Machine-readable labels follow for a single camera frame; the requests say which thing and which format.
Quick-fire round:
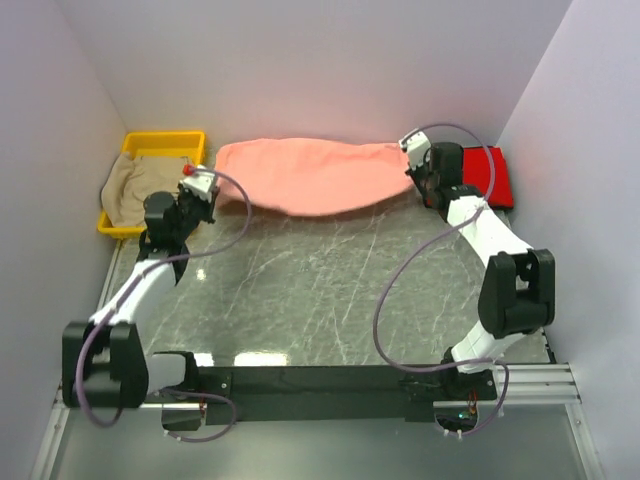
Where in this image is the pink t shirt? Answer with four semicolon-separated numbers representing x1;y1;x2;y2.
215;138;412;217

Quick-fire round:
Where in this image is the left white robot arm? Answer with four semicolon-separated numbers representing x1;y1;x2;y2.
62;188;217;409

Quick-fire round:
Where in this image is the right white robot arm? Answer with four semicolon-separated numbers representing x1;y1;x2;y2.
400;133;555;399

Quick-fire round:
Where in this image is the red folded t shirt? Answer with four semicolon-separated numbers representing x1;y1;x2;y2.
459;145;516;210

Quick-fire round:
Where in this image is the beige t shirt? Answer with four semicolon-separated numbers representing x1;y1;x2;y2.
101;153;192;227

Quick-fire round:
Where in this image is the yellow plastic bin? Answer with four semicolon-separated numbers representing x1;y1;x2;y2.
97;130;207;240

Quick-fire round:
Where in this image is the black base bar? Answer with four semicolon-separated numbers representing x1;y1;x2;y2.
139;363;499;427

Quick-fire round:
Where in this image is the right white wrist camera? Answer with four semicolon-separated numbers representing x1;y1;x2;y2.
398;129;431;170

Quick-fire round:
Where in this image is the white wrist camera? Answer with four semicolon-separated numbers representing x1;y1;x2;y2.
398;129;431;170
179;164;217;204

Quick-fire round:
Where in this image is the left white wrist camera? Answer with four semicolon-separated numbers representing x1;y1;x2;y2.
179;164;217;204

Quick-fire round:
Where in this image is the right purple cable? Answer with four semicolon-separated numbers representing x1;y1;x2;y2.
372;122;510;437

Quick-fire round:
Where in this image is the aluminium rail frame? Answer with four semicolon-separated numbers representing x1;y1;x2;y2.
31;364;603;479

